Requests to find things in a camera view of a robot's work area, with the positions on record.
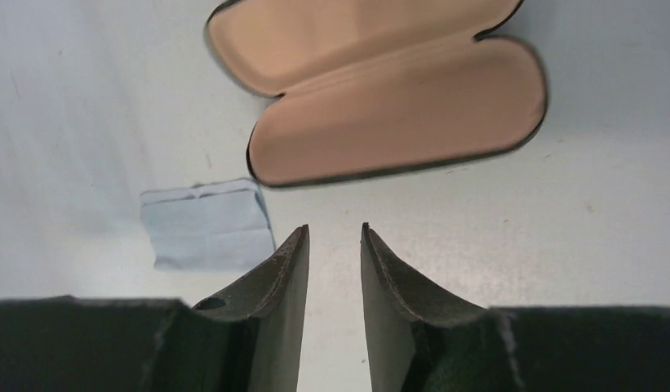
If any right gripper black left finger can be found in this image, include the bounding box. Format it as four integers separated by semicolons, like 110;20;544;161
193;225;309;391

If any light blue cleaning cloth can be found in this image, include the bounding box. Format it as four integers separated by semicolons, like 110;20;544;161
140;178;276;273

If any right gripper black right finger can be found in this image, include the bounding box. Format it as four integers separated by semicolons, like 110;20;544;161
360;223;484;391

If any black glasses case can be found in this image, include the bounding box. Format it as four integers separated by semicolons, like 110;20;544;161
204;1;548;188

